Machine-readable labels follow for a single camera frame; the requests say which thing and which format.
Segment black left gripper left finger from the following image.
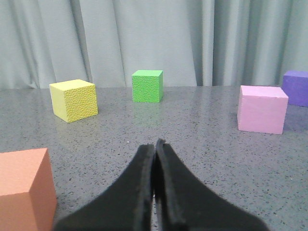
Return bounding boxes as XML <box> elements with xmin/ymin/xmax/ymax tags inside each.
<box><xmin>54</xmin><ymin>144</ymin><xmax>154</xmax><ymax>231</ymax></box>

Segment purple foam cube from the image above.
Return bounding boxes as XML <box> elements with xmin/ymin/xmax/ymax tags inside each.
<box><xmin>282</xmin><ymin>70</ymin><xmax>308</xmax><ymax>107</ymax></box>

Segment green foam cube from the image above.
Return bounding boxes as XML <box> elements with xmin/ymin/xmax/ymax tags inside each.
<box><xmin>132</xmin><ymin>70</ymin><xmax>164</xmax><ymax>103</ymax></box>

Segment pink foam cube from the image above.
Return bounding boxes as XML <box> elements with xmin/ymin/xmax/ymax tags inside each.
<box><xmin>237</xmin><ymin>85</ymin><xmax>288</xmax><ymax>134</ymax></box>

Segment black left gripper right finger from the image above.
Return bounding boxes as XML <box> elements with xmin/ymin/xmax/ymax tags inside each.
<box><xmin>154</xmin><ymin>139</ymin><xmax>268</xmax><ymax>231</ymax></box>

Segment grey-green curtain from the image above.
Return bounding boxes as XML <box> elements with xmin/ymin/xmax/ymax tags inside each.
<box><xmin>0</xmin><ymin>0</ymin><xmax>308</xmax><ymax>89</ymax></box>

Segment yellow foam cube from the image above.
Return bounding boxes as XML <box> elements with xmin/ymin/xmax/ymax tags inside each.
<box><xmin>49</xmin><ymin>79</ymin><xmax>98</xmax><ymax>123</ymax></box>

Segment orange foam cube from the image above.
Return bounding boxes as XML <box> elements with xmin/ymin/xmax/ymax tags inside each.
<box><xmin>0</xmin><ymin>148</ymin><xmax>57</xmax><ymax>231</ymax></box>

